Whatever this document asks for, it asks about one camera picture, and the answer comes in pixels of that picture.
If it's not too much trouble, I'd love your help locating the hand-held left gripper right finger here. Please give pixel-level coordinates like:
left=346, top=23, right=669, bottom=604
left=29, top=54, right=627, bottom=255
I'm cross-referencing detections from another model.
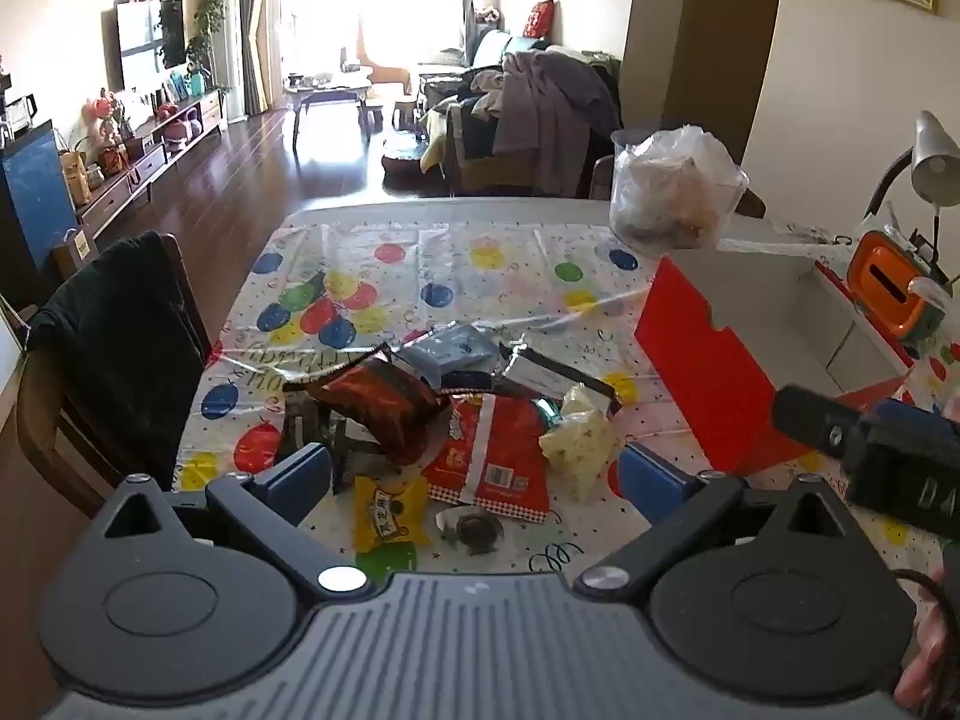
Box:
left=574, top=441, right=847, bottom=605

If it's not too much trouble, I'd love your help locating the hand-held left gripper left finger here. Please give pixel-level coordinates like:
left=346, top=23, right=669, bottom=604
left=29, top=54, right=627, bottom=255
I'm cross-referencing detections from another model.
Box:
left=94, top=442, right=368, bottom=605

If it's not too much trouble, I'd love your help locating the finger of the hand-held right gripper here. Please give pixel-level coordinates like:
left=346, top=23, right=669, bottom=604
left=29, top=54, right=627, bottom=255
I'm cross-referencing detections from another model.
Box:
left=772, top=385, right=871, bottom=458
left=874, top=397, right=942, bottom=428

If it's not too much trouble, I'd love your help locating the pale yellow snack packet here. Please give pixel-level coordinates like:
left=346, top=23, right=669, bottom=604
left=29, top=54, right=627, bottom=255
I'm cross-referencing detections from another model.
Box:
left=540, top=382, right=623, bottom=500

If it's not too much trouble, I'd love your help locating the dark red-brown snack bag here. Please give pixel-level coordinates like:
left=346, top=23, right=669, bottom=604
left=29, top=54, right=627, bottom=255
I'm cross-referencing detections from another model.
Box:
left=304, top=341, right=451, bottom=466

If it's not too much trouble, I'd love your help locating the red cardboard box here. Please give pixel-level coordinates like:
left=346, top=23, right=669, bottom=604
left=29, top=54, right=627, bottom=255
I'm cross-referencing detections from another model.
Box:
left=634, top=247, right=920, bottom=477

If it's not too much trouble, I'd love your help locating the silver snack packet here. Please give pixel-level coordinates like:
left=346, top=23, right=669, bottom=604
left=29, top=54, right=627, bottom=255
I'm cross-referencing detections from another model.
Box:
left=495, top=341, right=638, bottom=417

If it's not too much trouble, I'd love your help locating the red snack packet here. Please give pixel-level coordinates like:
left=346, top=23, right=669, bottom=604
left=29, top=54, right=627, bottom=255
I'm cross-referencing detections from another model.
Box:
left=420, top=390, right=552, bottom=526

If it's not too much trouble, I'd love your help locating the clear spoon-shaped snack packet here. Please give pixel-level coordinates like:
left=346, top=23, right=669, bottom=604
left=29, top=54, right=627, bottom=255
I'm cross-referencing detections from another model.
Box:
left=435, top=506, right=505, bottom=557

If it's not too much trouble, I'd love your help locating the grey-blue snack packet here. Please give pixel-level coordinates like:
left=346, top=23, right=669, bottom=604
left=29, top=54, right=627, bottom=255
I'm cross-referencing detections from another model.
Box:
left=397, top=321, right=503, bottom=391

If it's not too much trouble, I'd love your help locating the person's right hand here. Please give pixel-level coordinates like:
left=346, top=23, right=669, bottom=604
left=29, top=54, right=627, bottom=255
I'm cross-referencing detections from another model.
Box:
left=894, top=598, right=960, bottom=702

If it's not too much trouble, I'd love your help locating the orange and green tissue box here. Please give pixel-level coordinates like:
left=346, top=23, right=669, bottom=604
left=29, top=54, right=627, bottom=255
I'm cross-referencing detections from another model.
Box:
left=846, top=229, right=947, bottom=342

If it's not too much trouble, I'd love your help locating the clear plastic wrapper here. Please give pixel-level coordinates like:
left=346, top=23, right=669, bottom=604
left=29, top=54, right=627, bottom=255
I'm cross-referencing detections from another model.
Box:
left=772, top=217, right=852, bottom=245

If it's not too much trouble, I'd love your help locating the dark jacket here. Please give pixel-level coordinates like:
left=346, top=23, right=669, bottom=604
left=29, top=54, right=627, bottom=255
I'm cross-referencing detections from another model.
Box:
left=26, top=231, right=207, bottom=492

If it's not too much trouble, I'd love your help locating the balloon print tablecloth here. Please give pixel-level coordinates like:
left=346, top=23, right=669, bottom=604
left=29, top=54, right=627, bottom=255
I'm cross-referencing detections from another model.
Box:
left=172, top=221, right=960, bottom=578

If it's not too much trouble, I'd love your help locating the grey desk lamp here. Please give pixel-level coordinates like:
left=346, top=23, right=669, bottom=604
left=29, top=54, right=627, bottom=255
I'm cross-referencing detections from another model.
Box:
left=862, top=111, right=960, bottom=271

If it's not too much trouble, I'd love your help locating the clear plastic container with bag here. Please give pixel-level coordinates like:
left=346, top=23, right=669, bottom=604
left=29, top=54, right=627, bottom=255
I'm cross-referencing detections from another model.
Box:
left=609, top=124, right=751, bottom=256

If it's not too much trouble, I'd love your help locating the brown paper bag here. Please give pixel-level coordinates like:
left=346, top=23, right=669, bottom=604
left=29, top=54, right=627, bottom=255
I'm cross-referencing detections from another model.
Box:
left=51, top=225, right=98, bottom=278

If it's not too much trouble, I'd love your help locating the round floor cushion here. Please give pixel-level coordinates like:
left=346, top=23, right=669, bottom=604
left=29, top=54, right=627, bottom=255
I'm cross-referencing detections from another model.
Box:
left=381, top=136, right=436, bottom=181

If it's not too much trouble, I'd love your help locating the wooden television cabinet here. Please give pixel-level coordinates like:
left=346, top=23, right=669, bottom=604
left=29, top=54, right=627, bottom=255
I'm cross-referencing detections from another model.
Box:
left=75, top=88, right=230, bottom=237

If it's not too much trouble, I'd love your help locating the dark sofa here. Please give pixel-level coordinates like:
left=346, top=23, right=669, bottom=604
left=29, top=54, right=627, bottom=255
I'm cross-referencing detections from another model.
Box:
left=416, top=30, right=623, bottom=196

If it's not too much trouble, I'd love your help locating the grey blanket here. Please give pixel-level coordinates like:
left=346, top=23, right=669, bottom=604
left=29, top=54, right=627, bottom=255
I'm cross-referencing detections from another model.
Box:
left=471, top=52, right=620, bottom=196

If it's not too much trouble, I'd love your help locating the blue cabinet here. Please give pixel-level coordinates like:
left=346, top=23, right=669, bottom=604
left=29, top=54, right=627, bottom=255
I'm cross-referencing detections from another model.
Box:
left=0, top=120, right=77, bottom=271

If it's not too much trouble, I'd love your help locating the wooden coffee table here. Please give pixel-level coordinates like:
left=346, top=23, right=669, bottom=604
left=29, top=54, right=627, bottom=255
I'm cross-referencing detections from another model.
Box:
left=283, top=66, right=374, bottom=143

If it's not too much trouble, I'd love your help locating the white standing air conditioner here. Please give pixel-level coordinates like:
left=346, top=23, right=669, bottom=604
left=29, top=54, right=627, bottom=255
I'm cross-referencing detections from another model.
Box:
left=204, top=0, right=248, bottom=121

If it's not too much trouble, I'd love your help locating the green potted plant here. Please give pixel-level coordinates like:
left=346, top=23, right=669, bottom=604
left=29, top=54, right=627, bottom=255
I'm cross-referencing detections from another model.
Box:
left=186, top=0, right=230, bottom=91

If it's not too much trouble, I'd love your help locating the grey curtain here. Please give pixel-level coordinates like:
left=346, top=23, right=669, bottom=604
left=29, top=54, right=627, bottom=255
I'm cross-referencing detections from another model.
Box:
left=240, top=0, right=282, bottom=113

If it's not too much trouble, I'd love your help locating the flat screen television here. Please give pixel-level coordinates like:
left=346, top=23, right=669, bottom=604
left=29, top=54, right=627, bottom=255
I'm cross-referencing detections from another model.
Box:
left=115, top=0, right=186, bottom=91

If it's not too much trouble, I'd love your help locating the black cable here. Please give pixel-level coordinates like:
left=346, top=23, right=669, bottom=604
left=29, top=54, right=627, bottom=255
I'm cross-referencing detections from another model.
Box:
left=892, top=568, right=952, bottom=620

